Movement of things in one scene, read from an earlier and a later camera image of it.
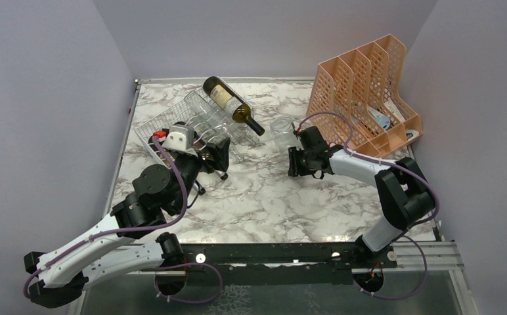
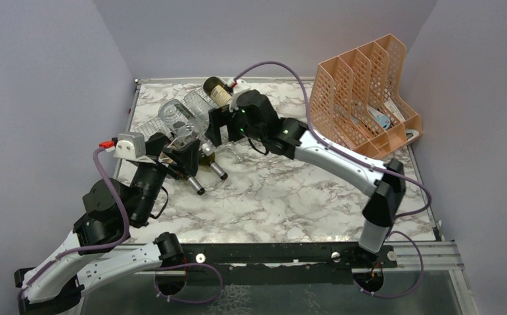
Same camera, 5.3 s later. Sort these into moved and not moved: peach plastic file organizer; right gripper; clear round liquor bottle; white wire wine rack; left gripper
Moved: clear round liquor bottle; right gripper; left gripper
Not moved: peach plastic file organizer; white wire wine rack
